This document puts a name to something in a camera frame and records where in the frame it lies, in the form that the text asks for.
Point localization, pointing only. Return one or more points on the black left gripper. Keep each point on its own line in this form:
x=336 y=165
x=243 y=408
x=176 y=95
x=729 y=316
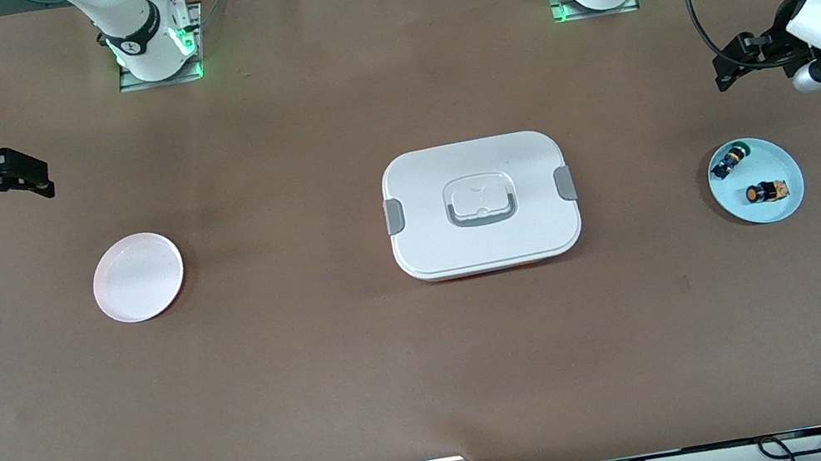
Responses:
x=773 y=46

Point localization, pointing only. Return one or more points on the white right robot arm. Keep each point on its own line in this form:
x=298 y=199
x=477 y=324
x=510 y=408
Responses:
x=130 y=26

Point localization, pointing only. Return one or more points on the pink round plate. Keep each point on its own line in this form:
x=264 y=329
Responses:
x=138 y=277

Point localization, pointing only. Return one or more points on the light blue round plate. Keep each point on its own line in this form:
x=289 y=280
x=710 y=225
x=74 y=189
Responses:
x=774 y=208

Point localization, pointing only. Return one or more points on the white lidded lunch box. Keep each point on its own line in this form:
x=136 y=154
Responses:
x=480 y=205

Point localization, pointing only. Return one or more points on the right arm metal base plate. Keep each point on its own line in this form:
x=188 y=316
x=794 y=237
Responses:
x=136 y=84

